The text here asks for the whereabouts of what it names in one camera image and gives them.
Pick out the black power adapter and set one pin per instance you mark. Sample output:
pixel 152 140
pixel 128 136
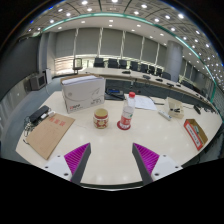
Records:
pixel 38 114

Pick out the open red-white cardboard box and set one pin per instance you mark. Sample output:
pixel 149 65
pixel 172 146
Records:
pixel 193 133

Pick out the red floral ceramic mug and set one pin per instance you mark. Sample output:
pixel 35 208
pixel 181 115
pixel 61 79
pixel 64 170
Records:
pixel 100 120

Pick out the grey box monitor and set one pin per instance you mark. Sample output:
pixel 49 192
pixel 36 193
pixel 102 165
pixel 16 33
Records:
pixel 37 81

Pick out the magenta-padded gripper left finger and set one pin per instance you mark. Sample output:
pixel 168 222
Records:
pixel 75 160

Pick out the small open white box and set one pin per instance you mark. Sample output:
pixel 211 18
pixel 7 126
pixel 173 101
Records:
pixel 175 106

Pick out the white paper sheets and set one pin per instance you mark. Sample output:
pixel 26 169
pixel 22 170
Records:
pixel 145 102

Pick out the clear red-capped water bottle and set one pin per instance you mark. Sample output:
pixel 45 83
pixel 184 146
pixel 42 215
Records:
pixel 126 115

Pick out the white cardboard box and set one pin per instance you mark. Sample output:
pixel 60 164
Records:
pixel 81 95

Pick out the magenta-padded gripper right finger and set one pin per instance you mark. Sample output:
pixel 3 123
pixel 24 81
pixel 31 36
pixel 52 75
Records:
pixel 148 160

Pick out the ceiling lights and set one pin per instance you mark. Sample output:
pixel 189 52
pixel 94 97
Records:
pixel 110 20

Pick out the flat round red coaster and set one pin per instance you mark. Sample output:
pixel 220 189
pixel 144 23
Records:
pixel 119 126

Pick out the black desk device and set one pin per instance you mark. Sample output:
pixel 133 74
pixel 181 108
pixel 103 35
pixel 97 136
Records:
pixel 113 95

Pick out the row of black chairs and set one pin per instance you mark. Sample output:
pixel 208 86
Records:
pixel 113 62

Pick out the long curved conference desk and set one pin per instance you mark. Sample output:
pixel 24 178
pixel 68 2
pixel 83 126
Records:
pixel 156 86

